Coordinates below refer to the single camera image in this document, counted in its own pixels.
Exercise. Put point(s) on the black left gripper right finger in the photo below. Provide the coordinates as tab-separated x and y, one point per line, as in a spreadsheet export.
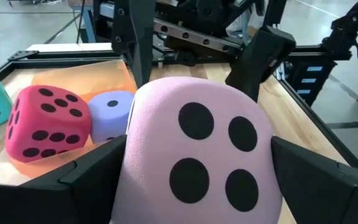
315	193

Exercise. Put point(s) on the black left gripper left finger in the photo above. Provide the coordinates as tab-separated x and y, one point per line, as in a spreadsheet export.
98	174

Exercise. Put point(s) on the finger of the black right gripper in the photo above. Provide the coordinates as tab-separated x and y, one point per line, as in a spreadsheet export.
132	31
259	56

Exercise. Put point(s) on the large purple foam die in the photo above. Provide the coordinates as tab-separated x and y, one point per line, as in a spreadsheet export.
107	121

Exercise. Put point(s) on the large red foam die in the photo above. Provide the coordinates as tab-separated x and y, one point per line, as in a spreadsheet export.
64	123

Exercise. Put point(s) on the large pink foam die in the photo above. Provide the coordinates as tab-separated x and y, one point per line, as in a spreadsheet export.
154	140

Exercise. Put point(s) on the orange translucent plastic bin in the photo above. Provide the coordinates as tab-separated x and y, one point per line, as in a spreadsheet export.
82	77

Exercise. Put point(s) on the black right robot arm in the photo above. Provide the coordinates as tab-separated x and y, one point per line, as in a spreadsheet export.
343	28

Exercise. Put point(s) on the blue metal table leg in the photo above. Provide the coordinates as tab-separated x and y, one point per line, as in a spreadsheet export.
87	25

